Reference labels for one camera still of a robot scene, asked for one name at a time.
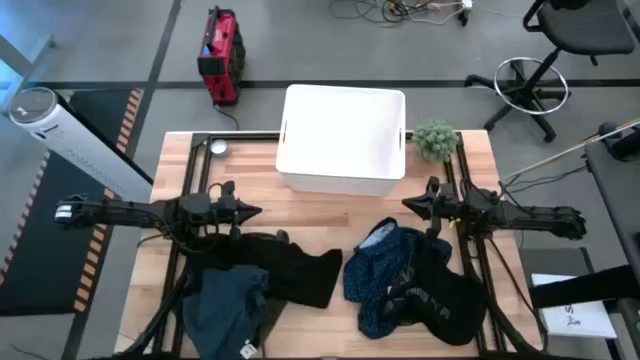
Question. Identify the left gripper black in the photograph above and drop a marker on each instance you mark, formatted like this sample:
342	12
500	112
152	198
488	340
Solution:
230	211

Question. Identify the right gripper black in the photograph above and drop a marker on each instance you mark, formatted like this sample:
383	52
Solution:
450	206

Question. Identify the plain black garment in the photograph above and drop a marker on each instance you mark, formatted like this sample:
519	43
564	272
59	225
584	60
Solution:
295	270

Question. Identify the dotted dark blue shirt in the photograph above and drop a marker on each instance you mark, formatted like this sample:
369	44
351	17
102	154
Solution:
372	280

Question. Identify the teal blue garment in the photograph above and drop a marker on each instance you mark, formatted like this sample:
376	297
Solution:
225	310

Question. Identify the white plastic bin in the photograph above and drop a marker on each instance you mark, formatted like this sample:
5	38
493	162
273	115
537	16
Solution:
342	135

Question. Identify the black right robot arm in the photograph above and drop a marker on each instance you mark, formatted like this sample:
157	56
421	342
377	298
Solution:
530	217

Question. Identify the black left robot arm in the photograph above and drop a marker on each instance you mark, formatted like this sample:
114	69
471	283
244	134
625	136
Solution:
125	210

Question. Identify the small green artificial plant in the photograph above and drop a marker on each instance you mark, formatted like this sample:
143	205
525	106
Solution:
435	141

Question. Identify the small round silver puck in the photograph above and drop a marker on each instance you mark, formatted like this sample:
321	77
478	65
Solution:
218	147

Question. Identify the long pale rod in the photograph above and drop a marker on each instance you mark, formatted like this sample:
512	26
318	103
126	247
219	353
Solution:
550	159

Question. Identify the dark grey box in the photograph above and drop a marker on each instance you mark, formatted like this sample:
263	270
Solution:
550	260

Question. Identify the red and black toolbox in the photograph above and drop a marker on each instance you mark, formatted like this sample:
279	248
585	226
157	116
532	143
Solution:
220	55

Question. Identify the black flat bar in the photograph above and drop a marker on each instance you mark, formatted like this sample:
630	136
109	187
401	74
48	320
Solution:
585	289

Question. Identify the white tower air purifier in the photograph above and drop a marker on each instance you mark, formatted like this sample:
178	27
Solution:
75	142

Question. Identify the white paper sheet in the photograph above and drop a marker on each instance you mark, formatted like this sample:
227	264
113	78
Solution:
585	320

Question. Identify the white power strip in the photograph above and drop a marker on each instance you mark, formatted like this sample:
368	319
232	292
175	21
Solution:
467	4

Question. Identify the black device on side table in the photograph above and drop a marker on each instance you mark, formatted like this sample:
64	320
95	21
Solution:
622	142

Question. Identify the black mat with orange stripes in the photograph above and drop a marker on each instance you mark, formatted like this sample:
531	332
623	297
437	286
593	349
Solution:
40	260

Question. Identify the black office chair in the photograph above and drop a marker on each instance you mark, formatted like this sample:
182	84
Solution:
585	25

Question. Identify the blue lit glass panel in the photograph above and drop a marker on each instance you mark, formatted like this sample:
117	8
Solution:
15	65

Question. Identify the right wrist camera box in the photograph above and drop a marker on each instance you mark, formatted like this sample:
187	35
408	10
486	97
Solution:
433	186

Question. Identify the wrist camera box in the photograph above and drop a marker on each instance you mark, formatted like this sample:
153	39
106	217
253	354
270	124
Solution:
433	186
228	190

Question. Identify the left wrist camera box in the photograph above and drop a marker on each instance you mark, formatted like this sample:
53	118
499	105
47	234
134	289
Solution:
228	190

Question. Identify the black aluminium table frame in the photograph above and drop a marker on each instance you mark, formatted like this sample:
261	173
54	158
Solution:
192	165

